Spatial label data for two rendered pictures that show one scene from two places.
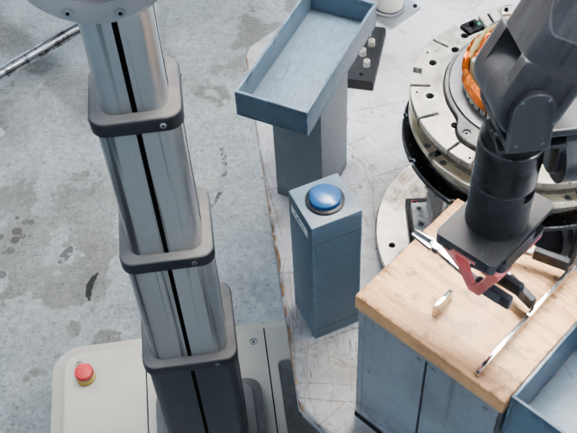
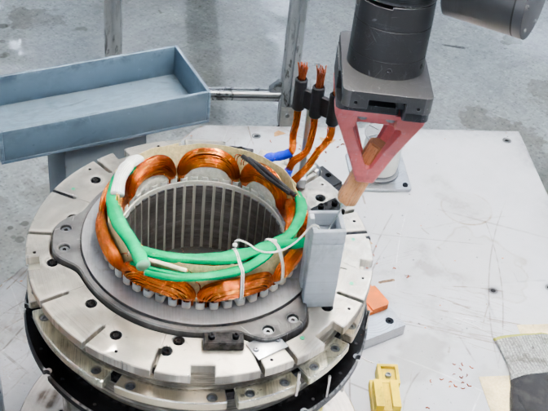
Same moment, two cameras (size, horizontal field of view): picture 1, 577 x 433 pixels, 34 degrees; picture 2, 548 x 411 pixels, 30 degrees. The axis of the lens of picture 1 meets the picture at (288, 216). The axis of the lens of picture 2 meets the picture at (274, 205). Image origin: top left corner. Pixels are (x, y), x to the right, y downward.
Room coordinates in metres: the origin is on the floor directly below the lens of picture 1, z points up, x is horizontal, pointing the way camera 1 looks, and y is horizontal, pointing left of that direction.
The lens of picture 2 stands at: (0.31, -0.75, 1.74)
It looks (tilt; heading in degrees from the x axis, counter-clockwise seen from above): 40 degrees down; 32
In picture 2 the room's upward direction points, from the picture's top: 7 degrees clockwise
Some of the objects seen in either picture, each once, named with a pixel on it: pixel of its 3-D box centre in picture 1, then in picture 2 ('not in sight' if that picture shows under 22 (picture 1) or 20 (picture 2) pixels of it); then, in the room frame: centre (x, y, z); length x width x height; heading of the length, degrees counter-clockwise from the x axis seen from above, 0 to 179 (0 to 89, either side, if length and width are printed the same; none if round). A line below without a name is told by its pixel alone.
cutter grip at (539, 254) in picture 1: (550, 259); not in sight; (0.60, -0.29, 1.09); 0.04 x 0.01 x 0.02; 59
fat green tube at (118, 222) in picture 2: not in sight; (127, 212); (0.80, -0.29, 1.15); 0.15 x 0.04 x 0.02; 42
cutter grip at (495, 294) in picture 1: (493, 292); not in sight; (0.51, -0.20, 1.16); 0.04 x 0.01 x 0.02; 46
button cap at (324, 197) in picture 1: (324, 196); not in sight; (0.75, -0.05, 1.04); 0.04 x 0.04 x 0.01
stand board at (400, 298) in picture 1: (477, 297); not in sight; (0.58, -0.21, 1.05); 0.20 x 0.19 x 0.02; 44
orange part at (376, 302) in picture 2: not in sight; (359, 293); (1.18, -0.35, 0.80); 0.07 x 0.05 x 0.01; 67
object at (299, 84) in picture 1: (310, 117); (96, 181); (1.01, -0.04, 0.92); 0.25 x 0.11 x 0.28; 152
